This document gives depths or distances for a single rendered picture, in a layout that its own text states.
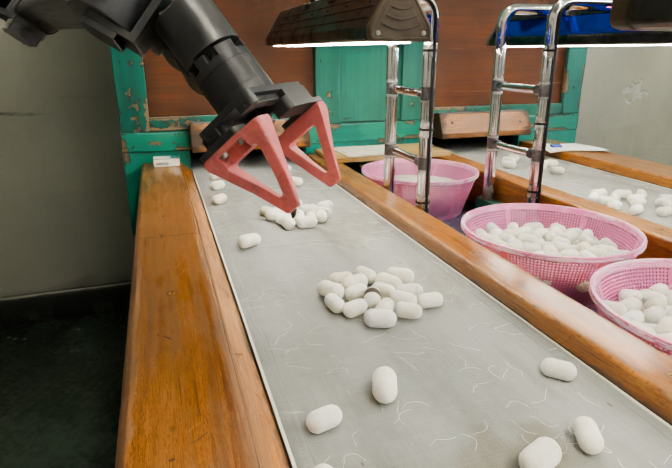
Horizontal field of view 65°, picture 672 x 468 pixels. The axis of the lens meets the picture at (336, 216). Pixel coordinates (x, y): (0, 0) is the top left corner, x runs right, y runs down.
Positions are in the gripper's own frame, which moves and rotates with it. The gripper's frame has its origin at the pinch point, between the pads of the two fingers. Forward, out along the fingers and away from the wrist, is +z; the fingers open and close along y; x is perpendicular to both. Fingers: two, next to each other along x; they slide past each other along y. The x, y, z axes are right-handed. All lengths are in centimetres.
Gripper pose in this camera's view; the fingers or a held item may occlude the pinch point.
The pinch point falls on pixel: (311, 187)
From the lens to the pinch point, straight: 48.3
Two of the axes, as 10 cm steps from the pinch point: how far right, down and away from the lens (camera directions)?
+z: 5.9, 8.0, 0.1
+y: -3.5, 2.8, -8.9
